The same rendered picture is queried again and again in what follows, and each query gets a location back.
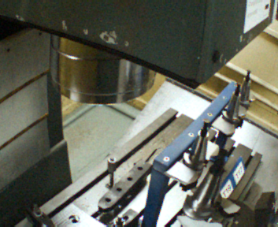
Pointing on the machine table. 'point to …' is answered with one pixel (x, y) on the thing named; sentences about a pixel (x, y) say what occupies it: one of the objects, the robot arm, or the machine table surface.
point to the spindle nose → (96, 74)
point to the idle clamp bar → (106, 204)
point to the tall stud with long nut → (112, 170)
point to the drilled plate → (75, 218)
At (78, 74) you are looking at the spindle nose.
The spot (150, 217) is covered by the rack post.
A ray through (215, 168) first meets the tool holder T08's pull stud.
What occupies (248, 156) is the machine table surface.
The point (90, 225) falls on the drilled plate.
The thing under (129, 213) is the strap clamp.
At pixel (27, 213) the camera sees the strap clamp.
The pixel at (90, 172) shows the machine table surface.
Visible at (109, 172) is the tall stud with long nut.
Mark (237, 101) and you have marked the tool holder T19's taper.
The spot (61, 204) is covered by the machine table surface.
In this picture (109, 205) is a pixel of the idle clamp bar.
